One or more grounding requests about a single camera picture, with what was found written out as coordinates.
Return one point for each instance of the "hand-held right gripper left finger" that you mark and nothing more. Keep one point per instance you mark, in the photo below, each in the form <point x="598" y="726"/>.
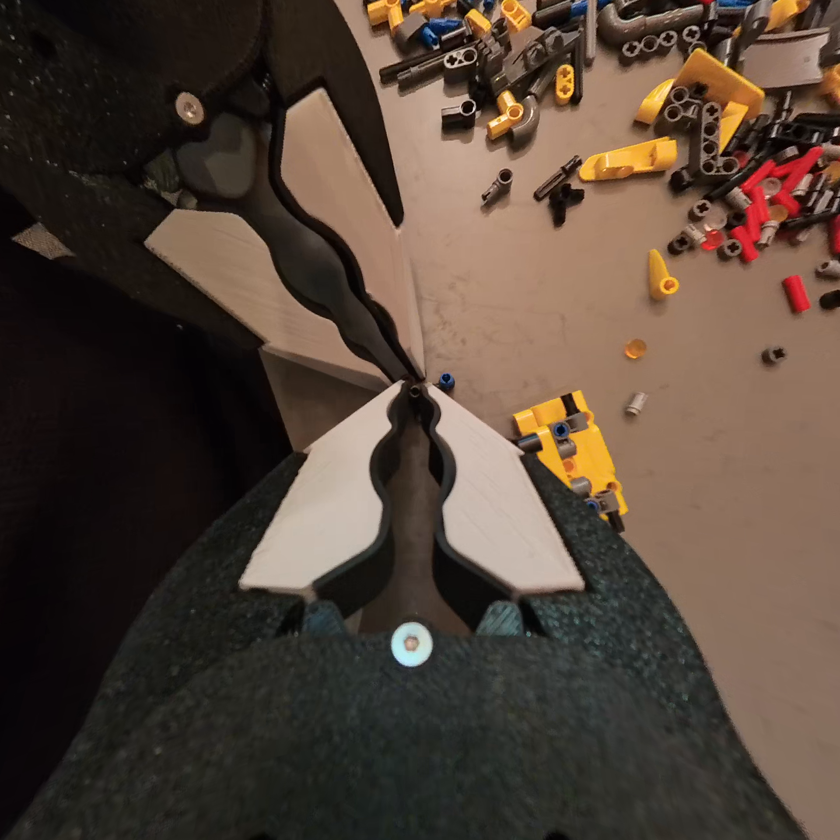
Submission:
<point x="321" y="518"/>

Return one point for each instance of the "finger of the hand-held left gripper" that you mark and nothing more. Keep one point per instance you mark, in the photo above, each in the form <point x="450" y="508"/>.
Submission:
<point x="341" y="184"/>
<point x="223" y="275"/>

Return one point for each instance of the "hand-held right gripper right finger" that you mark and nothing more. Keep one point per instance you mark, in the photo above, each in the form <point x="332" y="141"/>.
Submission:
<point x="505" y="525"/>

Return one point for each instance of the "small yellow toy brick assembly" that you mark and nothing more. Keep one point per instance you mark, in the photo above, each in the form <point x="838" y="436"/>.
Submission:
<point x="594" y="446"/>

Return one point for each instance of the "pile of toy building pieces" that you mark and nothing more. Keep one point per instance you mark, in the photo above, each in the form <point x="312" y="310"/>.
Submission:
<point x="715" y="85"/>

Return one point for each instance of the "dark grey pin connector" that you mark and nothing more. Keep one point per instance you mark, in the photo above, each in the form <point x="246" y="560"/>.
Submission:
<point x="497" y="186"/>

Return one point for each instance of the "small blue pin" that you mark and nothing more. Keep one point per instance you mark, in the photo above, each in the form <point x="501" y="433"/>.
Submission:
<point x="446" y="379"/>

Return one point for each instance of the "light grey toy pin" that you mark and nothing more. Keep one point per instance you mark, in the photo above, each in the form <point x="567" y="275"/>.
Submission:
<point x="635" y="403"/>

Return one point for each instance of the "orange round stud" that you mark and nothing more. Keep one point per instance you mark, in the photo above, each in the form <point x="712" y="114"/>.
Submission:
<point x="635" y="348"/>

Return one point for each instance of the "black cross connector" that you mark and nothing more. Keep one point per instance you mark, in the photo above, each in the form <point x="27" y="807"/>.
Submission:
<point x="564" y="203"/>

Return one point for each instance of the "yellow curved panel piece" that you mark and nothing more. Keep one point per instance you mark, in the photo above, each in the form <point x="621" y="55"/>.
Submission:
<point x="623" y="161"/>

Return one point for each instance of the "yellow tooth piece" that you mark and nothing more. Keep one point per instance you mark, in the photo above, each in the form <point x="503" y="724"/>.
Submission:
<point x="659" y="275"/>

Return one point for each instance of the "dark grey toy bush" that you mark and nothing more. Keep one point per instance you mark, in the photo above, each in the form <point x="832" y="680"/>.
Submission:
<point x="774" y="355"/>

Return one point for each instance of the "red toy pin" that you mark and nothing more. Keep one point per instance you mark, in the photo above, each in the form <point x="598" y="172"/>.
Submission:
<point x="796" y="293"/>

